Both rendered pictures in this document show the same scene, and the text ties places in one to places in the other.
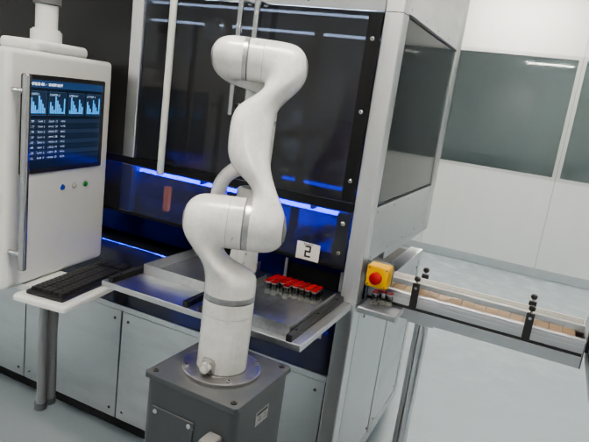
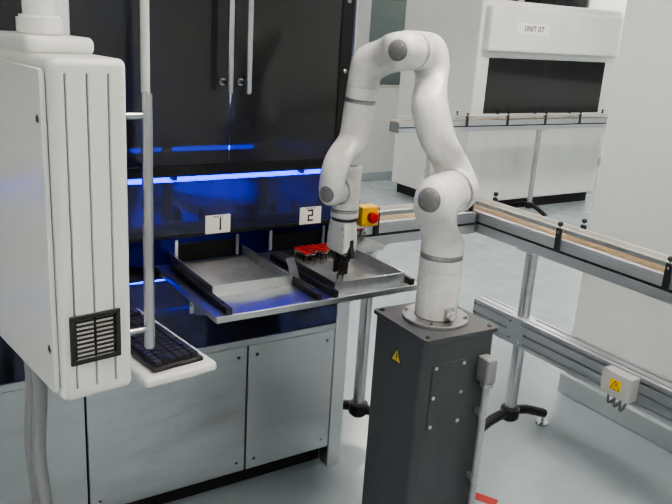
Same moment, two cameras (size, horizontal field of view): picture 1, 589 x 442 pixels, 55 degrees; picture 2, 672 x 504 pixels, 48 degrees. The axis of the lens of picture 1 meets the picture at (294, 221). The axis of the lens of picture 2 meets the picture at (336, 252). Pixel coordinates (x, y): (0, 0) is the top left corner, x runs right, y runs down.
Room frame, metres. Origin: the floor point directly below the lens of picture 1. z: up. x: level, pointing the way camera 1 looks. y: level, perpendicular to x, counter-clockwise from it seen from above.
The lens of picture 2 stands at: (0.42, 1.97, 1.64)
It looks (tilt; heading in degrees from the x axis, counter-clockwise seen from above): 17 degrees down; 303
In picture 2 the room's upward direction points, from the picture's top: 4 degrees clockwise
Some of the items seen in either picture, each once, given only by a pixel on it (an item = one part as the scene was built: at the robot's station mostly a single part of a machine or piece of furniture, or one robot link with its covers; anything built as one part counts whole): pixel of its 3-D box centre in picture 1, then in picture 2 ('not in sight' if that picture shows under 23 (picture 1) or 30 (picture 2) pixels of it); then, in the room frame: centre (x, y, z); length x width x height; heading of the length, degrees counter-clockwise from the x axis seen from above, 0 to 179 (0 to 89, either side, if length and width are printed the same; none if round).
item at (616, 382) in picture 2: not in sight; (619, 384); (0.85, -0.60, 0.50); 0.12 x 0.05 x 0.09; 156
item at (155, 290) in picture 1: (235, 292); (287, 277); (1.75, 0.16, 0.87); 0.70 x 0.48 x 0.02; 66
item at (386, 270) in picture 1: (379, 274); (365, 214); (1.75, -0.30, 1.00); 0.08 x 0.07 x 0.07; 156
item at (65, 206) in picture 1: (41, 159); (49, 205); (1.92, 0.90, 1.19); 0.50 x 0.19 x 0.78; 164
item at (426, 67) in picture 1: (420, 117); not in sight; (2.21, -0.43, 1.51); 0.85 x 0.01 x 0.59; 156
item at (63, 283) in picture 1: (85, 277); (142, 335); (1.84, 0.69, 0.82); 0.40 x 0.14 x 0.02; 164
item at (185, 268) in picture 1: (204, 267); (229, 269); (1.88, 0.29, 0.90); 0.34 x 0.26 x 0.04; 156
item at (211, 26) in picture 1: (192, 86); (155, 64); (2.06, 0.43, 1.51); 0.47 x 0.01 x 0.59; 66
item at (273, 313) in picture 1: (276, 302); (340, 266); (1.64, 0.02, 0.90); 0.34 x 0.26 x 0.04; 156
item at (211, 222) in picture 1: (221, 245); (440, 216); (1.25, 0.16, 1.16); 0.19 x 0.12 x 0.24; 91
